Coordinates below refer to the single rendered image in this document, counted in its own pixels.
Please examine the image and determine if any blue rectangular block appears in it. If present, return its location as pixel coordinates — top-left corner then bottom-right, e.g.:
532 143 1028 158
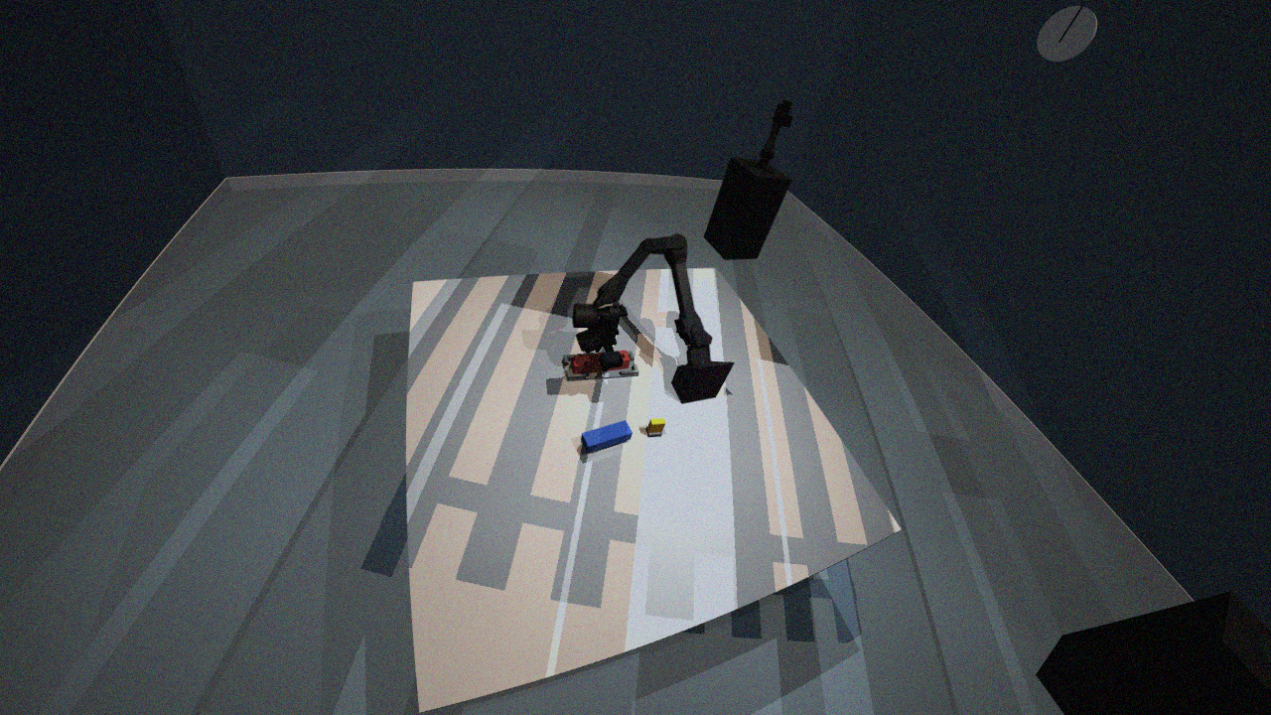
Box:
581 422 633 453

